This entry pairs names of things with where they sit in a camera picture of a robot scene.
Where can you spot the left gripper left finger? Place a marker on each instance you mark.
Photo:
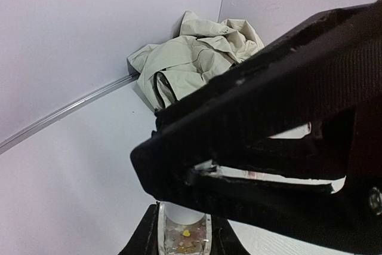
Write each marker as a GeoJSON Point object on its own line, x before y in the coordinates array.
{"type": "Point", "coordinates": [144, 240]}

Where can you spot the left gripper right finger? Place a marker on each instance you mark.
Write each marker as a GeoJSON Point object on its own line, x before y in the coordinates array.
{"type": "Point", "coordinates": [224, 239]}

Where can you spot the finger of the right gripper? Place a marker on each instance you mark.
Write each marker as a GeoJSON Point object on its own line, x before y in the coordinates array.
{"type": "Point", "coordinates": [289, 109]}
{"type": "Point", "coordinates": [342, 221]}

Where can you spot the clear nail polish bottle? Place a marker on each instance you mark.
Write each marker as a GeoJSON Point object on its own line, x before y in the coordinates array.
{"type": "Point", "coordinates": [183, 239]}

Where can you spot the white nail polish cap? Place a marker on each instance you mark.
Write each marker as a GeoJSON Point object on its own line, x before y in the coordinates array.
{"type": "Point", "coordinates": [182, 215]}

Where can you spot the beige jacket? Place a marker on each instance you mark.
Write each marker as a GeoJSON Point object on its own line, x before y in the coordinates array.
{"type": "Point", "coordinates": [203, 50]}

